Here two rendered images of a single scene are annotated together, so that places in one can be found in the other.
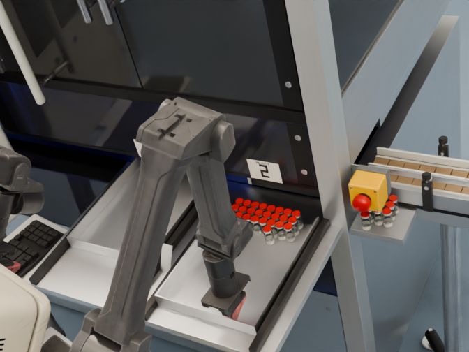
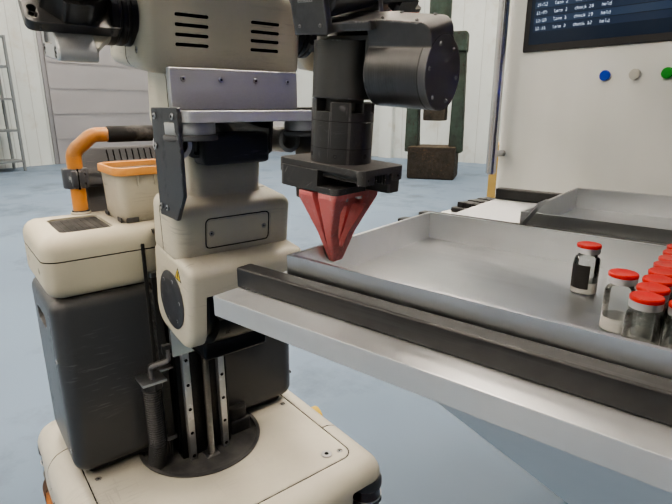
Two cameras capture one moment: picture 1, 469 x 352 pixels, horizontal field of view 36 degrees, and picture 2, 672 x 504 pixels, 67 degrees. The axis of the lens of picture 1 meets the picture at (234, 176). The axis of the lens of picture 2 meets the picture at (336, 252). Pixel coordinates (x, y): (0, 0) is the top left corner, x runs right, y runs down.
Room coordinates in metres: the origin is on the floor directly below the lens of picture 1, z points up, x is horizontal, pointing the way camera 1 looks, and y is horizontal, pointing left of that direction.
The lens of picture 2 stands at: (1.03, -0.41, 1.05)
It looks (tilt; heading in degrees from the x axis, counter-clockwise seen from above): 16 degrees down; 91
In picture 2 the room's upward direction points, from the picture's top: straight up
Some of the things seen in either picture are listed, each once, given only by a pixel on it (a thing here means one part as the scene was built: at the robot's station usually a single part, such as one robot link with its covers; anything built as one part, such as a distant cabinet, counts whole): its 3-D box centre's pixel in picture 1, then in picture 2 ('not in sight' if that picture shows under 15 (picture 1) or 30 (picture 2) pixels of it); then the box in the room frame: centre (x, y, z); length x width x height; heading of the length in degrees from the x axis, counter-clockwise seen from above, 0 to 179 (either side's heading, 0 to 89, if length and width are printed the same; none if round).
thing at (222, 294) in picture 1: (223, 281); (341, 140); (1.02, 0.08, 1.02); 0.10 x 0.07 x 0.07; 141
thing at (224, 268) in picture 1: (220, 258); (350, 71); (1.03, 0.07, 1.08); 0.07 x 0.06 x 0.07; 142
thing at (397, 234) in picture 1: (385, 216); not in sight; (1.22, -0.33, 0.87); 0.14 x 0.13 x 0.02; 142
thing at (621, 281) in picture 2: (269, 235); (619, 301); (1.23, -0.04, 0.90); 0.02 x 0.02 x 0.05
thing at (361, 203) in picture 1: (362, 202); not in sight; (1.16, -0.26, 0.99); 0.04 x 0.04 x 0.04; 52
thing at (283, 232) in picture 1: (260, 225); (661, 295); (1.27, -0.03, 0.90); 0.18 x 0.02 x 0.05; 52
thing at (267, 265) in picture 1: (240, 260); (520, 275); (1.19, 0.04, 0.90); 0.34 x 0.26 x 0.04; 142
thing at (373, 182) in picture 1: (369, 188); not in sight; (1.20, -0.29, 0.99); 0.08 x 0.07 x 0.07; 142
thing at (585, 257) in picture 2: not in sight; (585, 269); (1.25, 0.04, 0.90); 0.02 x 0.02 x 0.04
